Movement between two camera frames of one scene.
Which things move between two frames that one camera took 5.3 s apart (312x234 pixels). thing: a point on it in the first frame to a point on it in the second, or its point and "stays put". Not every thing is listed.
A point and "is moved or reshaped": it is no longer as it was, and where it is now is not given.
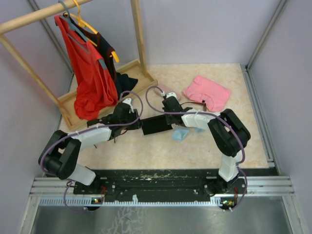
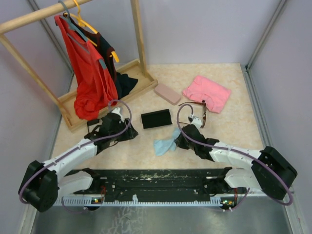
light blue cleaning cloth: x=178 y=133 is moved or reshaped
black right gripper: x=169 y=121 to x=180 y=143
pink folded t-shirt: x=216 y=97 stays put
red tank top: x=94 y=91 stays put
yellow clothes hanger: x=82 y=23 stays put
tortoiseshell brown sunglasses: x=204 y=106 stays put
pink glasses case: x=163 y=89 stays put
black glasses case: x=155 y=124 is moved or reshaped
